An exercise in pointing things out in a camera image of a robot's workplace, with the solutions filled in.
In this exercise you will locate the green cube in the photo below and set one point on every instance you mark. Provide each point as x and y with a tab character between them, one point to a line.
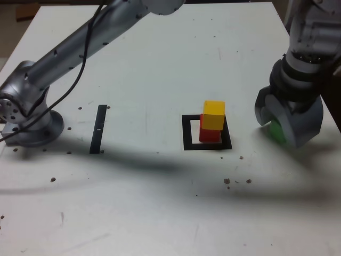
275	130

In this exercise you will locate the red cube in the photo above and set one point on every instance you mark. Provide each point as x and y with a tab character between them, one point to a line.
209	136

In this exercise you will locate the yellow cube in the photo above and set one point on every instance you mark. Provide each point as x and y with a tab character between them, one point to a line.
213	116

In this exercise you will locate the brown cardboard box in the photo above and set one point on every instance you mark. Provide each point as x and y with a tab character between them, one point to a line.
26	13

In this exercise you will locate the black tape strip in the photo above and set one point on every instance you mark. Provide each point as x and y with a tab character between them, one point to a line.
98	128

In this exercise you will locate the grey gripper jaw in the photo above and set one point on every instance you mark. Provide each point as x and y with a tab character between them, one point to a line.
261	109
303	125

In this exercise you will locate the black tape square outline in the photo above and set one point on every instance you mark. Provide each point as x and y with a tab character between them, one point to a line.
186	133

